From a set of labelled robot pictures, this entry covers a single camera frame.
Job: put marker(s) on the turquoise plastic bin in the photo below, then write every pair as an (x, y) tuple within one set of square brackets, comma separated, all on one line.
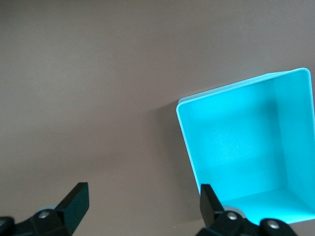
[(246, 147)]

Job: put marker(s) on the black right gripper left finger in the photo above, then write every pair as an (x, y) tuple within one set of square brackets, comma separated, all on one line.
[(73, 204)]

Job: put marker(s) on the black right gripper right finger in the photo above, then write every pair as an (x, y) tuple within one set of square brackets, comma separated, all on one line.
[(209, 206)]

